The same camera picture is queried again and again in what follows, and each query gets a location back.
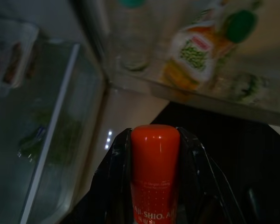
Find clear fridge door bin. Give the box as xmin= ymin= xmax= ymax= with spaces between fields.
xmin=107 ymin=0 xmax=280 ymax=128

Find clear bottle with teal cap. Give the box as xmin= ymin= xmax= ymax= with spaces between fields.
xmin=112 ymin=0 xmax=159 ymax=70

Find clear food container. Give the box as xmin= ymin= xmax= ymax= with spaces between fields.
xmin=0 ymin=16 xmax=40 ymax=96

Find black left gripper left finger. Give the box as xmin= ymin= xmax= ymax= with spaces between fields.
xmin=91 ymin=127 xmax=133 ymax=224

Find black floor mat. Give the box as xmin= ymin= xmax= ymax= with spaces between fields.
xmin=71 ymin=100 xmax=280 ymax=224

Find green vegetables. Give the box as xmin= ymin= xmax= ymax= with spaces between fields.
xmin=18 ymin=109 xmax=82 ymax=164

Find yellow bottle with green cap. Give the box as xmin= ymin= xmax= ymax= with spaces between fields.
xmin=162 ymin=9 xmax=259 ymax=91

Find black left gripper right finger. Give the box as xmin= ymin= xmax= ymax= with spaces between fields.
xmin=176 ymin=127 xmax=248 ymax=224

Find orange-capped seasoning bottle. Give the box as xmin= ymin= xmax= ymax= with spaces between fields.
xmin=130 ymin=125 xmax=181 ymax=224

